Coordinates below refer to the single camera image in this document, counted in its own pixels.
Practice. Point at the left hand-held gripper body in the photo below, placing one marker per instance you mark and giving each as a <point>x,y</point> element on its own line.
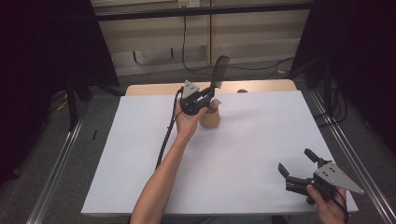
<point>191,98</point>

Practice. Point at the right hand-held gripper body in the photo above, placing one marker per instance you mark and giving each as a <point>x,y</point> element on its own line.
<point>331,179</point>

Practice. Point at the tan cup with small figure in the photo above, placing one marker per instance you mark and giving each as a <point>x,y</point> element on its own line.
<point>211,119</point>

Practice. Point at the dark grey knife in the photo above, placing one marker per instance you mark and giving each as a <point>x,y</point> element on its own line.
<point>220,70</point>

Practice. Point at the person's left hand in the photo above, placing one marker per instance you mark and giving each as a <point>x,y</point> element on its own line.
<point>186,124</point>

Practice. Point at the person's right hand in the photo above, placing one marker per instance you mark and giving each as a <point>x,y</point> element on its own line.
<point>328,208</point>

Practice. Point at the wooden table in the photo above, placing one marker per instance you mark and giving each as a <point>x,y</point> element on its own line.
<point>155,88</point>

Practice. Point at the white board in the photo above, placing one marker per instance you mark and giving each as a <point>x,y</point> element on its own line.
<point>249,149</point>

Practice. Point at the black stand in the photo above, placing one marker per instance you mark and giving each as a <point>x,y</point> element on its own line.
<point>72,102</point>
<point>327,90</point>

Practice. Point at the black horizontal bar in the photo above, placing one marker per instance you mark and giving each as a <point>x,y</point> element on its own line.
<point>186,13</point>

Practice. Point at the small black stick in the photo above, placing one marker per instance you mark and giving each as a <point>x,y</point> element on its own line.
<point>94,134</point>

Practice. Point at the dark curtain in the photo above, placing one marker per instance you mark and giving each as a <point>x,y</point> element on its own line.
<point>46,62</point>
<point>358,46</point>

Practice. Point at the metal floor rail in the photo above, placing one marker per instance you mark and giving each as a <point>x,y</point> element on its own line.
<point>59,161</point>
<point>351,149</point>

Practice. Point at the wall socket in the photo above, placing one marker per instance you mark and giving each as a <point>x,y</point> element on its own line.
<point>188,3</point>

